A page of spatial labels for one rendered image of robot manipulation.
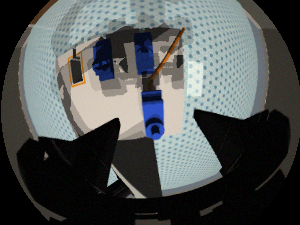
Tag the cream flat rectangular plate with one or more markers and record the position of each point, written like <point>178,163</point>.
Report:
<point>104,78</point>

